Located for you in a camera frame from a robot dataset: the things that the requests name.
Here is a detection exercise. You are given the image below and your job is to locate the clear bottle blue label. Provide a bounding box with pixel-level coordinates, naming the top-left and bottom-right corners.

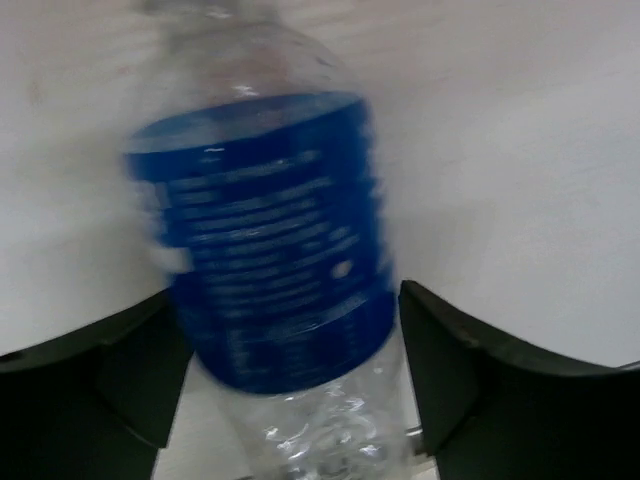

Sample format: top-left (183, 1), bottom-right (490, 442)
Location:
top-left (124, 1), bottom-right (412, 479)

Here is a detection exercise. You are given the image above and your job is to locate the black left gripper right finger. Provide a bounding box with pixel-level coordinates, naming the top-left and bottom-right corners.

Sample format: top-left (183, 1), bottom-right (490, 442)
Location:
top-left (399, 280), bottom-right (639, 480)

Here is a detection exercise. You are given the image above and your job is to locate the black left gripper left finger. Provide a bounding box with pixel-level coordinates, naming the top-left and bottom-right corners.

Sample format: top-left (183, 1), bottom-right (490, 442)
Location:
top-left (1, 293), bottom-right (192, 479)

